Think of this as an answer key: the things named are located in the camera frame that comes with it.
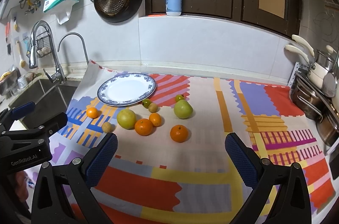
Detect small tan longan fruit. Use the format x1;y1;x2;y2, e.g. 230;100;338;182
101;122;113;133

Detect yellow-green pear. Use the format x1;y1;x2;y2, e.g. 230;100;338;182
117;109;137;129

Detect large orange mandarin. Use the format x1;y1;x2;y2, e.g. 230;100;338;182
135;119;153;136

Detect small oval orange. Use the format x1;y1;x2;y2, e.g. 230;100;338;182
149;113;162;127

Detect orange mandarin with stem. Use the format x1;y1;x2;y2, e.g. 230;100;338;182
169;125;189;142

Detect green tomato with stem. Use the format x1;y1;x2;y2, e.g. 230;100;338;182
175;94;185;102

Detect large green apple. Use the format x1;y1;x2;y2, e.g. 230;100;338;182
174;100;193;119

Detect small brown kiwi fruit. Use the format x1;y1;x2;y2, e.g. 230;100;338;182
148;103;158;113

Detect chrome pull-down kitchen faucet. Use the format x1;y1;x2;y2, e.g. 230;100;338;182
29;20;66;83

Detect person's hand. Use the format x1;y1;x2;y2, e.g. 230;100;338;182
15;171;29;202

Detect stainless steel sink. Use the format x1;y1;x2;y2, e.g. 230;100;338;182
9;78;80;129

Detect thin gooseneck water tap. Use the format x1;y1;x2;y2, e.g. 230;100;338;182
57;32;89;65

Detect blue white porcelain plate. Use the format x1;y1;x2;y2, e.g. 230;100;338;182
97;73;157;107

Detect metal dish rack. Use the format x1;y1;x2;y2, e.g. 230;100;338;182
288;65;338;147

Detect colourful patterned table mat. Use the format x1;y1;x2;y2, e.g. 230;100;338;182
50;62;338;223

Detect wooden spoon on wall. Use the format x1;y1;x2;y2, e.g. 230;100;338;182
16;40;26;68

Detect wire sponge basket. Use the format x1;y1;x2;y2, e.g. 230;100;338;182
36;31;52;58

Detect wall hook with utensils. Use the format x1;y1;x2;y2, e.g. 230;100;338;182
19;0;41;15

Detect white handled cooking pot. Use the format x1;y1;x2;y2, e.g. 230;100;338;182
285;34;336;89

